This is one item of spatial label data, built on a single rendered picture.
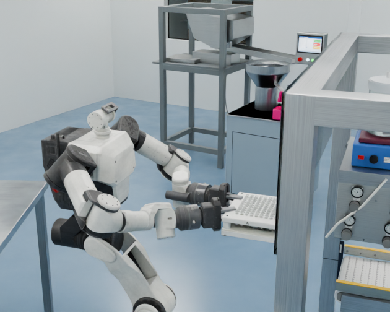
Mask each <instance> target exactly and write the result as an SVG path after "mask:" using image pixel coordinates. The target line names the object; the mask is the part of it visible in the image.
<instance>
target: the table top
mask: <svg viewBox="0 0 390 312"><path fill-rule="evenodd" d="M47 189H48V183H47V182H46V181H21V180H0V254H1V252H2V251H3V249H4V248H5V247H6V245H7V244H8V242H9V241H10V240H11V238H12V237H13V236H14V234H15V233H16V231H17V230H18V229H19V227H20V226H21V225H22V223H23V222H24V220H25V219H26V218H27V216H28V215H29V213H30V212H31V211H32V209H33V208H34V207H35V205H36V204H37V202H38V201H39V200H40V198H41V197H42V195H43V194H44V193H45V191H46V190H47Z"/></svg>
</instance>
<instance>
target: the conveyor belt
mask: <svg viewBox="0 0 390 312"><path fill-rule="evenodd" d="M338 279H339V280H345V281H349V282H356V283H361V284H367V285H374V286H379V287H386V288H390V262H385V261H377V260H373V259H365V258H358V257H353V256H346V257H344V258H343V259H342V264H341V267H340V272H339V277H338ZM339 292H341V291H338V290H335V294H334V298H335V299H336V301H338V302H339V303H341V301H339V300H338V299H337V294H338V293H339ZM344 293H349V292H344ZM351 294H354V295H359V294H355V293H351ZM361 296H365V297H370V296H366V295H361ZM372 298H376V297H372ZM379 299H383V300H387V299H384V298H379ZM389 301H390V300H389Z"/></svg>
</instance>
